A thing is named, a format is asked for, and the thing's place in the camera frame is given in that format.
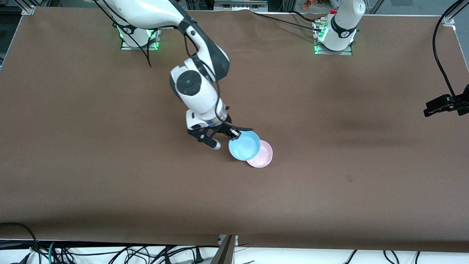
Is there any light blue bowl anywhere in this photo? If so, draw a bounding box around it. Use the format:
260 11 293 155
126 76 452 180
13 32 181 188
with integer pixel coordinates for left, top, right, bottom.
228 131 261 161

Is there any pink bowl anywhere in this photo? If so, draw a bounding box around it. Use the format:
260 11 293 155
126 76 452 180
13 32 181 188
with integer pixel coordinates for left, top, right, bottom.
246 140 273 168

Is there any brown table cover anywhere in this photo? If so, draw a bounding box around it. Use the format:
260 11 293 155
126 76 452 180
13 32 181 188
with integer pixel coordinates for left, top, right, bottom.
0 7 469 253

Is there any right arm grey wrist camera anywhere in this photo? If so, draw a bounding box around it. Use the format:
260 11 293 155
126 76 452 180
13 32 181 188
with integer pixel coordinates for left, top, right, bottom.
188 126 222 151

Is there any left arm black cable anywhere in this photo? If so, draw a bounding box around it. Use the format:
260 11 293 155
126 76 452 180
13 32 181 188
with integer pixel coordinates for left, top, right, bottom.
432 0 466 105

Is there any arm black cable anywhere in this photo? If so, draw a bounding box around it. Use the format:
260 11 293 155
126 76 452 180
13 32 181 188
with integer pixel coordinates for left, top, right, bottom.
432 0 466 105
93 0 254 140

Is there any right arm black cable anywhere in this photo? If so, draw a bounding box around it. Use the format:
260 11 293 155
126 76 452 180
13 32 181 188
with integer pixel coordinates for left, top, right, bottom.
93 0 254 140

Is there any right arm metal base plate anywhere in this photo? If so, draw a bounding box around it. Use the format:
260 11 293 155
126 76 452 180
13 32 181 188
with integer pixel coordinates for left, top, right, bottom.
121 27 162 51

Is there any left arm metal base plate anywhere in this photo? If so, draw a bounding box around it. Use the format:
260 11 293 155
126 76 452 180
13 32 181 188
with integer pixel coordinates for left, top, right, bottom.
314 20 353 56

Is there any aluminium profile post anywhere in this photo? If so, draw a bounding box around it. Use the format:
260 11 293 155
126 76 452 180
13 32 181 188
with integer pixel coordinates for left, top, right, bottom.
211 235 240 264

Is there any black base cable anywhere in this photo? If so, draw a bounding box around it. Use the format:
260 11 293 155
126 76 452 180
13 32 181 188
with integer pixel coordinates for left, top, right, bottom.
252 10 325 34

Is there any aluminium frame rail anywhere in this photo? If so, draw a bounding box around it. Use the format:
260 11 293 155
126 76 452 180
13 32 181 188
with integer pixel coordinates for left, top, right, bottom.
214 0 268 12

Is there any black floor cable loop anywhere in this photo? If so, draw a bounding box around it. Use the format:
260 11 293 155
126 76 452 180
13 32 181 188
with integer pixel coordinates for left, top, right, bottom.
0 221 40 258

